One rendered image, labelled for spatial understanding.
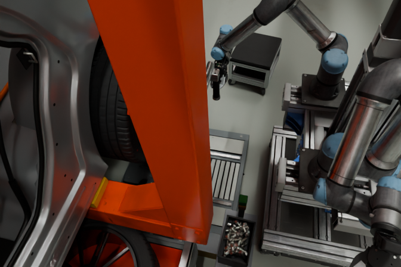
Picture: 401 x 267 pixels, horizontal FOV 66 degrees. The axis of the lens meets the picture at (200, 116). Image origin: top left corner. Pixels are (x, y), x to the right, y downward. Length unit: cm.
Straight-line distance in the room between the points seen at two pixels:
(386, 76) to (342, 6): 310
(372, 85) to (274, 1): 67
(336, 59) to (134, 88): 113
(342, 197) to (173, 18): 75
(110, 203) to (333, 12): 317
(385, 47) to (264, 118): 154
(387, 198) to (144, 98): 68
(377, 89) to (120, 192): 116
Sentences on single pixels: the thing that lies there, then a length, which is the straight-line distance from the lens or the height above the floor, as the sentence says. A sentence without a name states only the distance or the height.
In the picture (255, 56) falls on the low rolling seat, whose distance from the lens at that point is 263.
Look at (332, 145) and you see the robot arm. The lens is 128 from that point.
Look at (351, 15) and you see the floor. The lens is 393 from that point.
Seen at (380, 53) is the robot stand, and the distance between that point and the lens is 126.
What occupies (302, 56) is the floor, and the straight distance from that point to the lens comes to 324.
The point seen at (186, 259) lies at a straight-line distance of 172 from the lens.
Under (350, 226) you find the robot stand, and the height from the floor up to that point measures 73.
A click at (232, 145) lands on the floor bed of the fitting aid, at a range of 236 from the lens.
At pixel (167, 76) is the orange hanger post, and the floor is 163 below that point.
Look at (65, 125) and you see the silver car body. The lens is 126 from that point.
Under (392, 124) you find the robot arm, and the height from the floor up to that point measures 124.
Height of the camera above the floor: 205
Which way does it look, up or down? 52 degrees down
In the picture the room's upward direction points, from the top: 5 degrees counter-clockwise
